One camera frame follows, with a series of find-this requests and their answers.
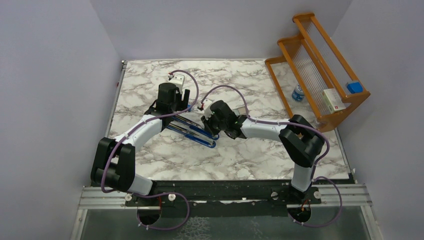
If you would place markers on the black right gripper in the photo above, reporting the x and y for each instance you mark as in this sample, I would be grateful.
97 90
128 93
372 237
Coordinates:
207 124

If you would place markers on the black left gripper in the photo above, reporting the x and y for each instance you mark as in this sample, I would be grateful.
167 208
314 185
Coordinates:
182 104

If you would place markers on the blue black stapler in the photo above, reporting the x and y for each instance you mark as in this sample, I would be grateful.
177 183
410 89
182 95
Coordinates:
195 127

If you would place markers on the staple box tray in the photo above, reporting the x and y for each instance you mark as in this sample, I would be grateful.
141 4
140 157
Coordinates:
241 111

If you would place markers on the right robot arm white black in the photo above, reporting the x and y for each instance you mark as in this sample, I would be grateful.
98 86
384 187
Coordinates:
301 141

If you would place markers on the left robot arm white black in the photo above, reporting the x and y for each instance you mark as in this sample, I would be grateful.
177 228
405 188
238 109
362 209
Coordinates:
114 166

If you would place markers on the blue lidded small jar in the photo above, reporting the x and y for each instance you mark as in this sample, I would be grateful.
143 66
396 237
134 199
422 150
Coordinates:
297 93

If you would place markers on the orange wooden tiered rack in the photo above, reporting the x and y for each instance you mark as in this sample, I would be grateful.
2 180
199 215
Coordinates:
317 64

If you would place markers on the white red carton box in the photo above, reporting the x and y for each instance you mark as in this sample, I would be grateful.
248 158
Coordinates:
332 100

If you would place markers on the blue block on rack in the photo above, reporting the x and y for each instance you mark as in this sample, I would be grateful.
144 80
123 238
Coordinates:
354 87

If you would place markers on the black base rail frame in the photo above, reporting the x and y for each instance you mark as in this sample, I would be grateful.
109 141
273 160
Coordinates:
178 199

